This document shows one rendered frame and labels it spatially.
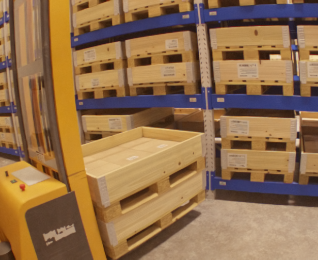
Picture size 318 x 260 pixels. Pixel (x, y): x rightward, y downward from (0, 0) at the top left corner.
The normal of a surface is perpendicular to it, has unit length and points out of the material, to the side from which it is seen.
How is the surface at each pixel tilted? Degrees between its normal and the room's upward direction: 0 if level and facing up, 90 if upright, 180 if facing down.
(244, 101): 90
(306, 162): 90
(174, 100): 90
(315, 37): 90
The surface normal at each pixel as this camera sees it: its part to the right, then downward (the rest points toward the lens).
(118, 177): 0.77, 0.10
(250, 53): -0.46, 0.25
